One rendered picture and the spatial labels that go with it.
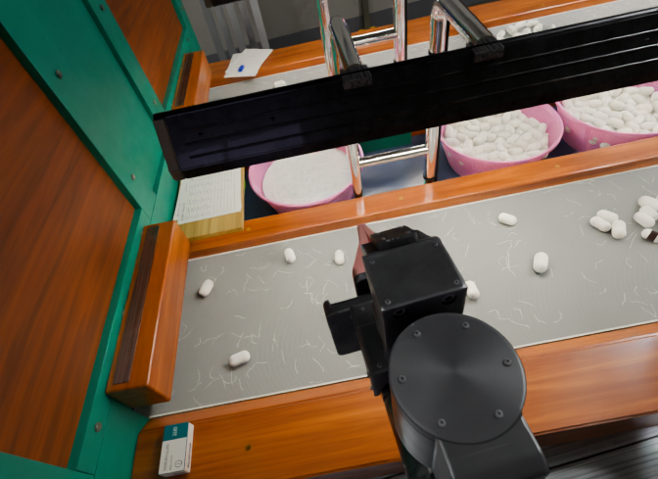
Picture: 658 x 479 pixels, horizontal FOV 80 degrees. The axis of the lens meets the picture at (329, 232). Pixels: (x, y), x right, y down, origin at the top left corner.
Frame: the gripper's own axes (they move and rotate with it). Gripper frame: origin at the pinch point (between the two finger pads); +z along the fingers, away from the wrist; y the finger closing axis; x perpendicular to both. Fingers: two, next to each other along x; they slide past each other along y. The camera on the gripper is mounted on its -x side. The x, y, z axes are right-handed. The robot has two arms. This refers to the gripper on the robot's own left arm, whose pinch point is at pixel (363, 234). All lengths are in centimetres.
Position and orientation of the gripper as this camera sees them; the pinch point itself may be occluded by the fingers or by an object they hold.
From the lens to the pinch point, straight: 36.1
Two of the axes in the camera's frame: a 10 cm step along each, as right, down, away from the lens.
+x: 1.6, 6.6, 7.3
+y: -9.6, 2.7, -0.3
